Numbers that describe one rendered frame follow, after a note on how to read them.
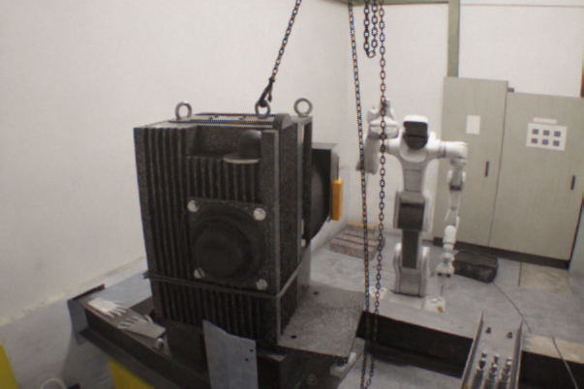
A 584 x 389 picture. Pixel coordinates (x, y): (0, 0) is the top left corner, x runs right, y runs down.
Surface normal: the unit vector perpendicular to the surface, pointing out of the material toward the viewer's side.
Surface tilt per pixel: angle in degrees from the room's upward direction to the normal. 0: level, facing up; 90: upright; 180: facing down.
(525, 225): 90
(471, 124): 90
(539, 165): 90
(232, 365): 90
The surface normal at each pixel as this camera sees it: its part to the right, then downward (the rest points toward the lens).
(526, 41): -0.53, 0.21
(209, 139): -0.29, 0.23
